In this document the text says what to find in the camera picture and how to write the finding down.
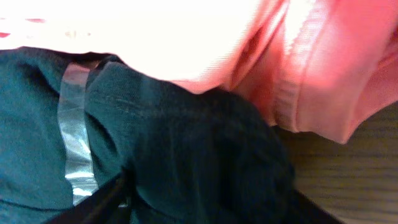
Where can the pink garment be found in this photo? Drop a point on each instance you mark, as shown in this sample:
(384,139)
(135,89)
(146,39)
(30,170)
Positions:
(321,66)

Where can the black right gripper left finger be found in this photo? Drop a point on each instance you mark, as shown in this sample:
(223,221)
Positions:
(111,204)

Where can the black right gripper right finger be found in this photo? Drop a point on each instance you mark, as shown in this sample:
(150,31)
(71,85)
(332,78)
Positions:
(302,210)

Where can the black garment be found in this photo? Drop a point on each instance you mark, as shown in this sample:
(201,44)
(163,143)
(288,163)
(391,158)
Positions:
(206,158)

